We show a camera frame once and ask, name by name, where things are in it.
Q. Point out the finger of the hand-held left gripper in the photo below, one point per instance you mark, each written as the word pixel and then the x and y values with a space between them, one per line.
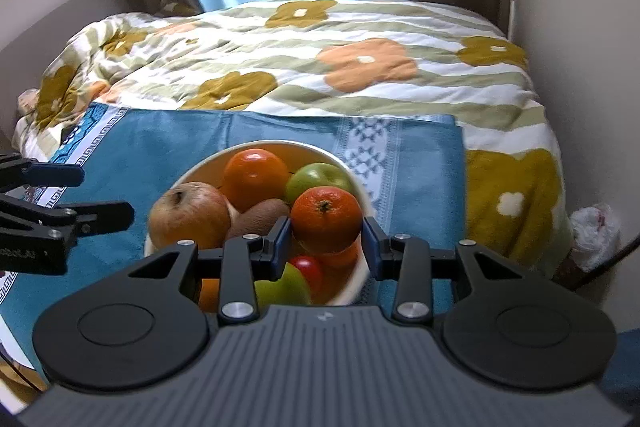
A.
pixel 55 175
pixel 100 214

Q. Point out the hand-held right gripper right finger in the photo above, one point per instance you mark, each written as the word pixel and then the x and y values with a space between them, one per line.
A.
pixel 370 243

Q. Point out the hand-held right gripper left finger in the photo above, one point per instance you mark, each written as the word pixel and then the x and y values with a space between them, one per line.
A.
pixel 282 248

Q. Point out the mandarin orange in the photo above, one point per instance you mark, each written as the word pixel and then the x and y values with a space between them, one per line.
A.
pixel 325 222
pixel 345 259

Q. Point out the red tomato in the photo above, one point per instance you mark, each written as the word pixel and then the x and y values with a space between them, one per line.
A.
pixel 307 272

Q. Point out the white and yellow oval bowl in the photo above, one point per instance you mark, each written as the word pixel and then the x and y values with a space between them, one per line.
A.
pixel 360 277

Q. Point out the brown kiwi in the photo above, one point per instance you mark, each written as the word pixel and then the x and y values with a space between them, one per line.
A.
pixel 255 219

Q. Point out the large orange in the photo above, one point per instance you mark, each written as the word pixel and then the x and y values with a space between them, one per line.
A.
pixel 255 179

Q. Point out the large green apple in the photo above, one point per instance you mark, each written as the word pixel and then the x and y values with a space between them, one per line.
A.
pixel 317 179

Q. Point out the red-yellow apple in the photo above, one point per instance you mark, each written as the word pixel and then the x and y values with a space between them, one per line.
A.
pixel 187 217

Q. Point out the small green apple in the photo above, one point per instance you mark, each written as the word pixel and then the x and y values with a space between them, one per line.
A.
pixel 282 289

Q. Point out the black smartphone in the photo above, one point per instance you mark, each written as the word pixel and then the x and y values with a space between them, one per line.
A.
pixel 67 135

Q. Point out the teal patterned cloth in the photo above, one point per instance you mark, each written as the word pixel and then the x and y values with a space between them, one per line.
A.
pixel 425 187

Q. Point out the floral duvet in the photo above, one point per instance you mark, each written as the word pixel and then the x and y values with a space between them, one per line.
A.
pixel 350 107

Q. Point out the white plastic bag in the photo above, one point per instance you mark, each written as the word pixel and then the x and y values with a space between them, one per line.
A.
pixel 595 232

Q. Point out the dark wooden furniture piece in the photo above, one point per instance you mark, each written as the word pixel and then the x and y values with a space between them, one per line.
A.
pixel 600 265

